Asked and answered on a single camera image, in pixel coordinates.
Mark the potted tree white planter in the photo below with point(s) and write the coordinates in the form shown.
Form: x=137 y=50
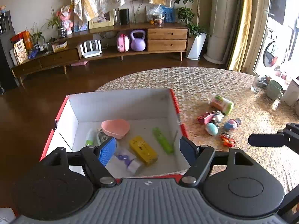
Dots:
x=197 y=47

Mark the white router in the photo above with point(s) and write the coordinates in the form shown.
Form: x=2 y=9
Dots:
x=92 y=54

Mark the purple kettlebell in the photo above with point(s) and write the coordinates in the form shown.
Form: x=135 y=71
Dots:
x=138 y=44

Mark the pink binder clip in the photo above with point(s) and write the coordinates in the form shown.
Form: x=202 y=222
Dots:
x=205 y=118

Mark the yellow curtain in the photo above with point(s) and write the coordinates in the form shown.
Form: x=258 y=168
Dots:
x=243 y=28

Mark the small potted plant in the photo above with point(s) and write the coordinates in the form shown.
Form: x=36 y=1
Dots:
x=37 y=37
x=61 y=31

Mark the orange box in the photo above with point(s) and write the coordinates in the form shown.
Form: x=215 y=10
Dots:
x=27 y=39

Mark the white washing machine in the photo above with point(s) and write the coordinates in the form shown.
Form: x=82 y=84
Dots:
x=268 y=53

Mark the green highlighter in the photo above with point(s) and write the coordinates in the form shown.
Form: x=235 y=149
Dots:
x=162 y=140

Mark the pale green mug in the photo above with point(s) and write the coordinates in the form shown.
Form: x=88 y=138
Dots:
x=273 y=91

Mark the white green pen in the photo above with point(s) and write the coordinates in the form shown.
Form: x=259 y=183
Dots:
x=89 y=137

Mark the clear drinking glass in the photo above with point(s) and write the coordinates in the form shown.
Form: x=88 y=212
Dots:
x=256 y=86

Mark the clear plastic bag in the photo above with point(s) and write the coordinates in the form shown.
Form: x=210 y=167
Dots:
x=155 y=14

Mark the blue pink figurine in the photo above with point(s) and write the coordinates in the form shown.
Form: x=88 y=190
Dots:
x=230 y=124

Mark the wooden tv cabinet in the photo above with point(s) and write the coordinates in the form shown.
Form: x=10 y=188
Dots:
x=167 y=39

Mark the white small figurine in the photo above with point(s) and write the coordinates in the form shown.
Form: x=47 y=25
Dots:
x=218 y=116

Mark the black speaker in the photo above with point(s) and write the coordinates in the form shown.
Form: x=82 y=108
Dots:
x=124 y=16

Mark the black water dispenser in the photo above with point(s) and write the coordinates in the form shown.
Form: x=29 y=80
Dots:
x=5 y=63

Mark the pink heart dish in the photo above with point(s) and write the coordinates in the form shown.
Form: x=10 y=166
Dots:
x=115 y=127

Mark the pink toy suitcase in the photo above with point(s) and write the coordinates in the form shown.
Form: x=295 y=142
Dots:
x=123 y=43

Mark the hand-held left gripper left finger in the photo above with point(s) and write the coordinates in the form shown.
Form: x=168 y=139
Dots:
x=107 y=150

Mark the yellow small box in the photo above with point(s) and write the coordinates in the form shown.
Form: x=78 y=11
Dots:
x=142 y=149

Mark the red cardboard box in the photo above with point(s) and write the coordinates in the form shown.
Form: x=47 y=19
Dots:
x=121 y=105

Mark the white standing air conditioner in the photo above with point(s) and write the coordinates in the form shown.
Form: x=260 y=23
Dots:
x=224 y=28

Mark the teal pink toy case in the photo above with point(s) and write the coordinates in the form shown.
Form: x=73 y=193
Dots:
x=212 y=129

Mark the cream photo frame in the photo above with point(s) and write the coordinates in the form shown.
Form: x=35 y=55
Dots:
x=93 y=25

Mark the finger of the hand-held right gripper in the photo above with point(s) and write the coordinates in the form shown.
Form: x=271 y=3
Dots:
x=290 y=200
x=264 y=140

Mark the silver nail clipper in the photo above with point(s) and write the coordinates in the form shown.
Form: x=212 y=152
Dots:
x=101 y=136

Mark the small brown white box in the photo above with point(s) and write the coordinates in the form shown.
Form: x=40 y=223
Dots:
x=59 y=46

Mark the pink doll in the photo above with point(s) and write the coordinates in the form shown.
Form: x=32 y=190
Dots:
x=66 y=23

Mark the white jug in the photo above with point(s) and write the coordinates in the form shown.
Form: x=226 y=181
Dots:
x=292 y=95

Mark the white snack bag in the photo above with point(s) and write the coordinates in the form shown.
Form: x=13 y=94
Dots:
x=21 y=52

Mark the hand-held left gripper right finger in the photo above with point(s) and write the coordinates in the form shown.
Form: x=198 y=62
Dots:
x=188 y=151

